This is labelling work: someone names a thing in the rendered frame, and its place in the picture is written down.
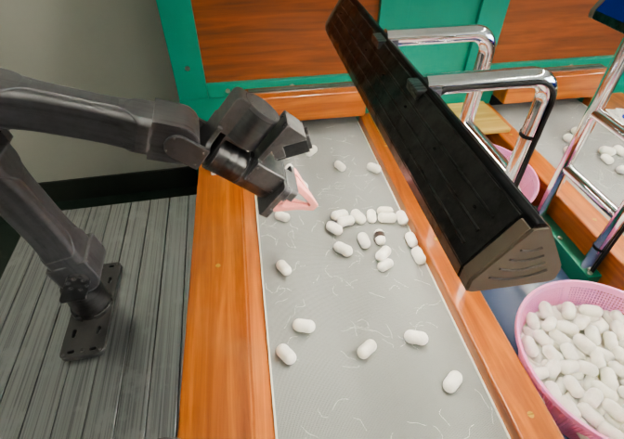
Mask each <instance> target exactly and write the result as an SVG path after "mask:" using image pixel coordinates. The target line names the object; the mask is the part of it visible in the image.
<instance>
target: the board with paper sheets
mask: <svg viewBox="0 0 624 439"><path fill-rule="evenodd" d="M447 105H448V106H449V107H450V108H451V110H452V111H453V112H454V113H455V114H456V116H457V117H458V118H459V119H460V115H461V112H462V106H463V102H462V103H451V104H447ZM369 114H370V113H369ZM370 117H371V115H370ZM371 119H372V117H371ZM372 121H373V123H374V125H375V126H376V124H375V122H374V120H373V119H372ZM474 123H475V124H476V125H477V127H478V128H479V129H480V130H481V131H482V132H483V133H484V134H485V135H488V134H498V133H509V132H510V130H511V128H510V127H509V126H508V125H507V124H506V123H505V122H504V121H503V120H502V119H501V118H500V117H499V116H498V115H497V114H496V113H495V112H494V111H493V110H492V109H491V108H490V107H489V106H488V105H487V104H486V103H485V102H484V101H480V102H479V106H478V109H477V112H476V115H475V118H474ZM376 128H377V130H378V132H379V134H380V136H381V138H382V140H383V142H384V143H385V141H384V139H383V137H382V135H381V133H380V131H379V129H378V127H377V126H376ZM385 144H386V143H385Z"/></svg>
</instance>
